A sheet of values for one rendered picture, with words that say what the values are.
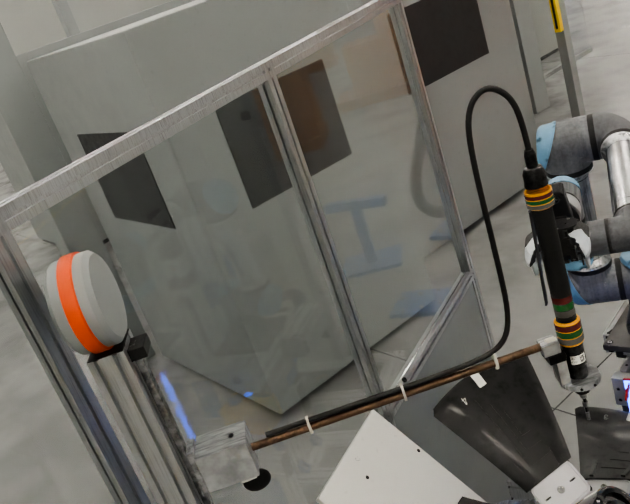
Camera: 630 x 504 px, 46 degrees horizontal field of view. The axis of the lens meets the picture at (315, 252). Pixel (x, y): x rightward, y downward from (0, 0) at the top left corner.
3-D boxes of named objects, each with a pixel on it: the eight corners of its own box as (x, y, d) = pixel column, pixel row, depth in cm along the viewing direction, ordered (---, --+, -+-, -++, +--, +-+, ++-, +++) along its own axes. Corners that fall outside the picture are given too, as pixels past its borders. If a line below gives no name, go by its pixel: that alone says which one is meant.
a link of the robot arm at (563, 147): (628, 309, 200) (592, 123, 177) (570, 315, 206) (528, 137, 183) (625, 284, 209) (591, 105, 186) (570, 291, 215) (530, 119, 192)
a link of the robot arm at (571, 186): (585, 205, 160) (578, 169, 157) (585, 226, 150) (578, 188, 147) (547, 211, 163) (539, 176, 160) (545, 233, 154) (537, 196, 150)
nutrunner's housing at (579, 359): (577, 401, 129) (521, 156, 112) (567, 389, 132) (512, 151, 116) (598, 393, 129) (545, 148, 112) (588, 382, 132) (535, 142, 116)
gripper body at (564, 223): (586, 266, 137) (585, 238, 147) (577, 225, 134) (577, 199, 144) (543, 272, 140) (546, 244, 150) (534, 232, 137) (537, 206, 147)
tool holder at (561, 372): (558, 401, 126) (547, 353, 123) (542, 380, 133) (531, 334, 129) (608, 383, 126) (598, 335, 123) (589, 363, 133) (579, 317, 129)
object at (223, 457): (203, 499, 125) (185, 459, 122) (205, 473, 132) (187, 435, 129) (261, 479, 125) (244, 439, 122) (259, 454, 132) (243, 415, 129)
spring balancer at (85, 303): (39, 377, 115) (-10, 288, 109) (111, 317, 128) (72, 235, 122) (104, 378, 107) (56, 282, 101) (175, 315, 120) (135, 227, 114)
